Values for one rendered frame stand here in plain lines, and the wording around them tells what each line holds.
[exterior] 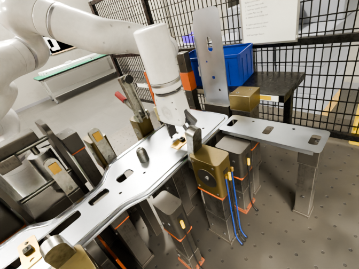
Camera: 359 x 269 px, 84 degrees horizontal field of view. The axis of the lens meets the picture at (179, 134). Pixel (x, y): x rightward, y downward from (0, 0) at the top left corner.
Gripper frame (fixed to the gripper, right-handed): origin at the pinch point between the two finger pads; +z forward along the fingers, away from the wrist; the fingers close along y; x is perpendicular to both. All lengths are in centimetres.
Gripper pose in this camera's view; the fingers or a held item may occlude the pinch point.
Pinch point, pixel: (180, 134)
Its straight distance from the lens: 64.5
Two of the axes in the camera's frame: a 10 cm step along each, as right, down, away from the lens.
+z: 2.4, 8.1, 5.3
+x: 6.5, -5.4, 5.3
